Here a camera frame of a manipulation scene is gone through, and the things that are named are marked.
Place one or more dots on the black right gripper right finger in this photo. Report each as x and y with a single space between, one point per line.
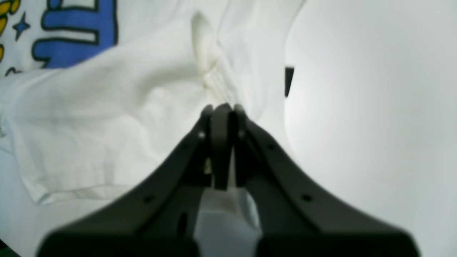
298 217

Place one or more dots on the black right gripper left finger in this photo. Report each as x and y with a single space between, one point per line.
156 218

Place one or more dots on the white printed T-shirt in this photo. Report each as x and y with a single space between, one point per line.
95 94

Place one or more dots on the black tag on table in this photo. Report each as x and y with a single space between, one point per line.
289 72

